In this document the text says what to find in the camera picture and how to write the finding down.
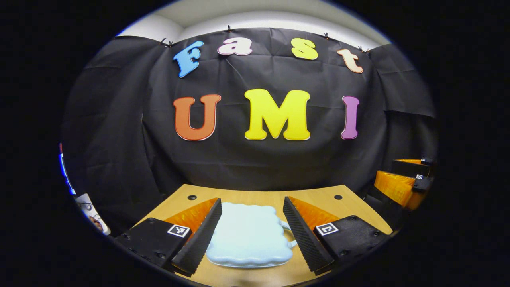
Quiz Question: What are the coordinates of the light blue suitcase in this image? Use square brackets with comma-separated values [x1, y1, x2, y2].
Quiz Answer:
[206, 202, 298, 269]

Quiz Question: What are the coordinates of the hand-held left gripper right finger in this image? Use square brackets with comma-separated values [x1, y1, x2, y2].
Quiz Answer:
[282, 196, 392, 276]

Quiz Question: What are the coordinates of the black backdrop cloth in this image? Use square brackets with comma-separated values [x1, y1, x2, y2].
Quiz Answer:
[62, 27, 438, 236]

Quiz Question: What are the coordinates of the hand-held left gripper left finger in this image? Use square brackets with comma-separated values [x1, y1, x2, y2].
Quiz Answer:
[115, 198, 223, 278]

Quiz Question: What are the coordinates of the white printed sign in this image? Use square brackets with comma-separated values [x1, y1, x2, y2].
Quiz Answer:
[59, 143, 111, 236]

